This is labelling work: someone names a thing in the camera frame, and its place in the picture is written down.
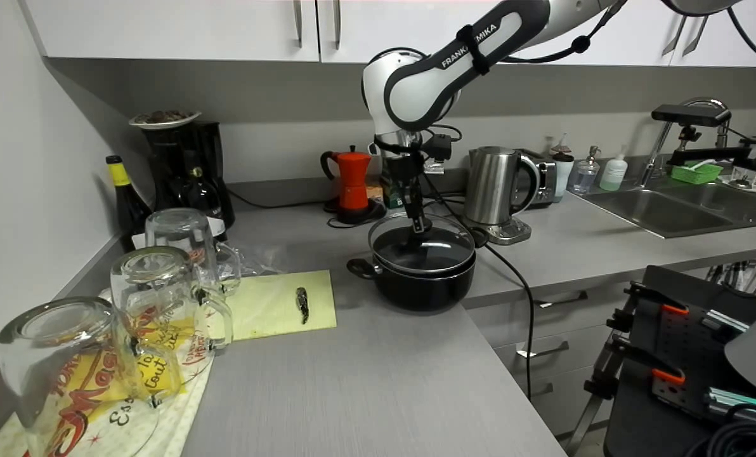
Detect near upturned glass jar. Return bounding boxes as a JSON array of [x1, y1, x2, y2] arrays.
[[0, 296, 134, 457]]

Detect upper cabinet doors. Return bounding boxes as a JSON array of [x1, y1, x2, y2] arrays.
[[19, 0, 756, 69]]

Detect white soap bottle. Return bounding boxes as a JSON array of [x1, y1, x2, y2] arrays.
[[598, 155, 628, 190]]

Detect glass lid with black knob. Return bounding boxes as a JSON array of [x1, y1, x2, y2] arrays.
[[369, 219, 474, 273]]

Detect black camera on stand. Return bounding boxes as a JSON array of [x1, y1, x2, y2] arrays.
[[653, 101, 730, 126]]

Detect black coffee maker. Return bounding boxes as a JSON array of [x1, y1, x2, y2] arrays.
[[129, 108, 236, 228]]

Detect stainless steel electric kettle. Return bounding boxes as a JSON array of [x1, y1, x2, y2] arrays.
[[465, 145, 538, 246]]

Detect green sponge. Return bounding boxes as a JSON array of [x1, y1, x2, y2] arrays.
[[673, 160, 723, 185]]

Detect dark wine bottle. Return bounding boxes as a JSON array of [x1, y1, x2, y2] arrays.
[[106, 155, 149, 252]]

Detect orange moka pot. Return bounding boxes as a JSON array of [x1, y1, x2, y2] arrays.
[[319, 148, 371, 213]]

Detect clear soap dispenser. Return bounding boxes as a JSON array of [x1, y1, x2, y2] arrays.
[[571, 145, 602, 195]]

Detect black cooking pot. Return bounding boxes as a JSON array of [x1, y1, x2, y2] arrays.
[[347, 219, 477, 313]]

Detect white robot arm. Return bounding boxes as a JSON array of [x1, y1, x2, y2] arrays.
[[361, 0, 630, 234]]

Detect steel kitchen sink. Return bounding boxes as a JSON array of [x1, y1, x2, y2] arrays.
[[588, 185, 756, 239]]

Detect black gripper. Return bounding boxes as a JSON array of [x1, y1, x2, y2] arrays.
[[379, 141, 432, 234]]

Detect middle upturned glass mug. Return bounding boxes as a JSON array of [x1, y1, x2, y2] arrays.
[[109, 246, 233, 404]]

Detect drawer handle lower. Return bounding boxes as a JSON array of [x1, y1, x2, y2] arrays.
[[515, 339, 571, 360]]

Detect far upturned glass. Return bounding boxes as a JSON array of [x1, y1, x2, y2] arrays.
[[144, 207, 242, 293]]

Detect yellow cutting mat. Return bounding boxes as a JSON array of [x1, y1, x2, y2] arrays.
[[226, 270, 337, 339]]

